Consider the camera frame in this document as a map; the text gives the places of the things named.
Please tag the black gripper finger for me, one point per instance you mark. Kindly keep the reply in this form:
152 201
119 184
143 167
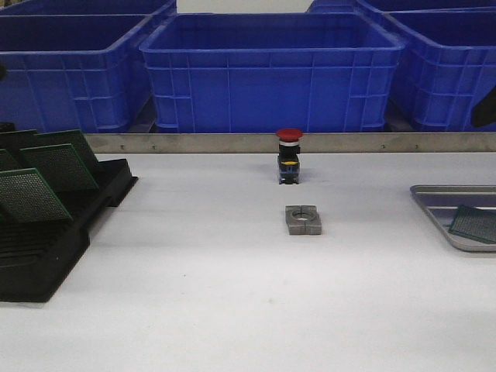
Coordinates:
483 113

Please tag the red emergency stop button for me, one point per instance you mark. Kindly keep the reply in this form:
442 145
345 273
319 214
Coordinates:
287 159

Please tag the black slotted board rack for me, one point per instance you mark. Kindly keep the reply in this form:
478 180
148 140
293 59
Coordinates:
36 257

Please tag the grey metal clamp block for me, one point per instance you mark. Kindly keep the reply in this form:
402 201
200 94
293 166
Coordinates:
303 220

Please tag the green perforated circuit board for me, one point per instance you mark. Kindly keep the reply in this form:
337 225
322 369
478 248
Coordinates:
474 223

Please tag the metal table edge rail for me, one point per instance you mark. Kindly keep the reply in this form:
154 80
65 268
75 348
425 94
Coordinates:
310 143

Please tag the far left blue bin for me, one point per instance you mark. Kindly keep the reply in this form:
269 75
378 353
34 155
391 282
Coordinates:
79 8

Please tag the left blue plastic bin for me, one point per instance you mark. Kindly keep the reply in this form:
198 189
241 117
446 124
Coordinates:
73 72

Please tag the blue plastic bin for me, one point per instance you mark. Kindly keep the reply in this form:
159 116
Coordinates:
446 68
73 72
258 73

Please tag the center blue plastic bin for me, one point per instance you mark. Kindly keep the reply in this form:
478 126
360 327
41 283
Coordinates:
258 73

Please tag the far right blue bin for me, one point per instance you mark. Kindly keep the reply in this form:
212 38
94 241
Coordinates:
398 5

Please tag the silver metal tray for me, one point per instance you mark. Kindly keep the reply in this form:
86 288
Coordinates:
440 202

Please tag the right blue plastic bin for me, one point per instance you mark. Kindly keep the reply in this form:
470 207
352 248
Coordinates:
446 68

